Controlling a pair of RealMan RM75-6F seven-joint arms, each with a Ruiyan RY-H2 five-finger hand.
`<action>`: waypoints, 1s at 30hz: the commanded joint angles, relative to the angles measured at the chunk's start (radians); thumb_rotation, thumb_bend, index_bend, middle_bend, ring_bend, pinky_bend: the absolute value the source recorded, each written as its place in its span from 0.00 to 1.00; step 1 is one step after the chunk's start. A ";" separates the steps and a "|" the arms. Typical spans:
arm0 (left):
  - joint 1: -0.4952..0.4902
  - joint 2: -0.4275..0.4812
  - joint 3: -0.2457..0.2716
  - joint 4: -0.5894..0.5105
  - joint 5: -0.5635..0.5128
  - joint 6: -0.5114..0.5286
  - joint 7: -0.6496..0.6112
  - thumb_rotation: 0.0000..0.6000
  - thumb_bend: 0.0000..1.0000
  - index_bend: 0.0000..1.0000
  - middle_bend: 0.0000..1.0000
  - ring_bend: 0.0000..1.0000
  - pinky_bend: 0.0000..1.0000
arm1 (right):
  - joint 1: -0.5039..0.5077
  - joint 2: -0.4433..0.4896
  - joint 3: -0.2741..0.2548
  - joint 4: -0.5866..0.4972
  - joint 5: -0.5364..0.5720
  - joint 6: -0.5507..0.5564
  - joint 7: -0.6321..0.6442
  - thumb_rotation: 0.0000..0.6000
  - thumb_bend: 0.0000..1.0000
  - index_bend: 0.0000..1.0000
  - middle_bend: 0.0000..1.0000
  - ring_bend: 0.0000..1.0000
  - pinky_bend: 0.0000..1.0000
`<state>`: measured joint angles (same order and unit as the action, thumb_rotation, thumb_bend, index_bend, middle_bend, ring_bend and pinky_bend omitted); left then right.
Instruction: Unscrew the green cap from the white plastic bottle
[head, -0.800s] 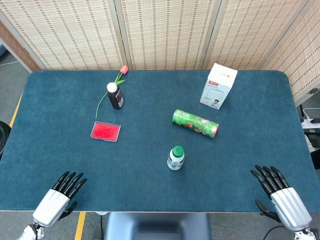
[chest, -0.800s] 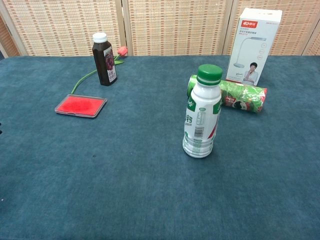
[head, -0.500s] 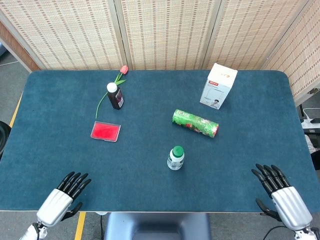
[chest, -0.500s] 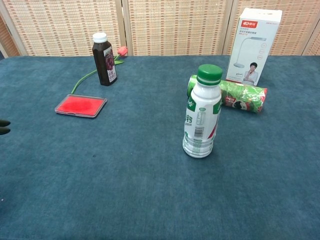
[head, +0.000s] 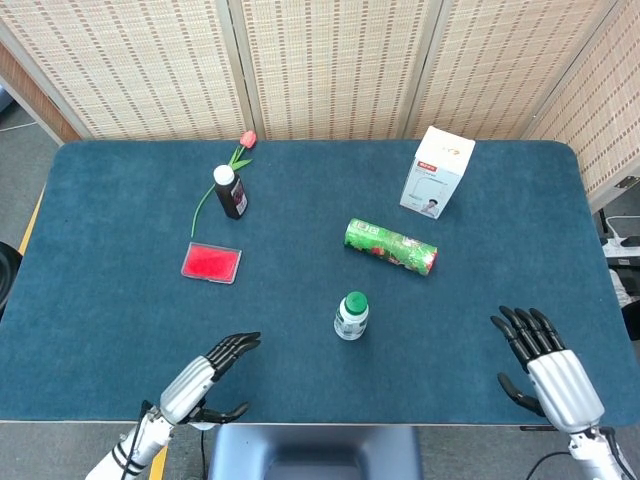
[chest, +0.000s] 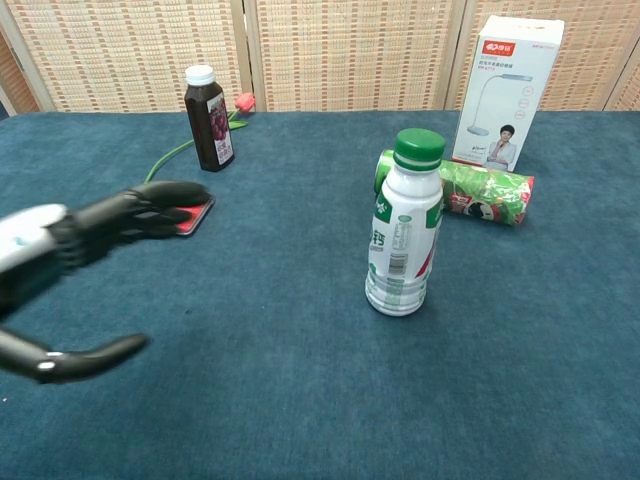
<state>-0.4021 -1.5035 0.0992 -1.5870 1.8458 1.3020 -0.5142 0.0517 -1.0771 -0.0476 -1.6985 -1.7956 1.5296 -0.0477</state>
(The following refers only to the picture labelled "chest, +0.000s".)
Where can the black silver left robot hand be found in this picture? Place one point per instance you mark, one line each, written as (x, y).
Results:
(35, 235)

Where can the white green-labelled plastic bottle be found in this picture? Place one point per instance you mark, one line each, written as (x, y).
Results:
(400, 235)

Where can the green bottle cap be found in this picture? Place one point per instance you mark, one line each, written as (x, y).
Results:
(419, 145)

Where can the dark brown bottle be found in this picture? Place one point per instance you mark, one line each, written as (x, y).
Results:
(209, 125)

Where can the red pad in clear case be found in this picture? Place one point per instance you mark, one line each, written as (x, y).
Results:
(199, 219)

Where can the red artificial tulip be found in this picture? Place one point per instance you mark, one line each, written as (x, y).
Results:
(245, 103)

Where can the blue table cloth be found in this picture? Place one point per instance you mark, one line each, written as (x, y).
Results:
(280, 350)

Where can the bamboo folding screen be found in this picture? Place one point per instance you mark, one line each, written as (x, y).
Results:
(340, 50)

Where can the green chips can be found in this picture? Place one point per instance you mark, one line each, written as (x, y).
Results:
(492, 195)

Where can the white desk lamp box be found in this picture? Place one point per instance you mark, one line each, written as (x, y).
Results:
(505, 90)

